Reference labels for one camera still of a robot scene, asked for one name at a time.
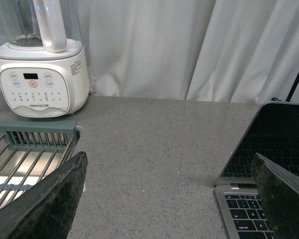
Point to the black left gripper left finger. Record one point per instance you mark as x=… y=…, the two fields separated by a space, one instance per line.
x=47 y=210

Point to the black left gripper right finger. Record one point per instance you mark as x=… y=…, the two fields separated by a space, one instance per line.
x=279 y=193

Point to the grey Apple laptop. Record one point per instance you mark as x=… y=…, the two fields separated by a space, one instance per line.
x=273 y=133

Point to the green metal dish rack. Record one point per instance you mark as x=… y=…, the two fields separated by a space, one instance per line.
x=30 y=149

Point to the blue desk lamp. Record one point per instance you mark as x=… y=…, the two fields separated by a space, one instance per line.
x=293 y=88

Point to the white Joyoung blender appliance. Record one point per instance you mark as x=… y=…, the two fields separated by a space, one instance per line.
x=43 y=69

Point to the white curtain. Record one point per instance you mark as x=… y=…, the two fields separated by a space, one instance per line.
x=238 y=51

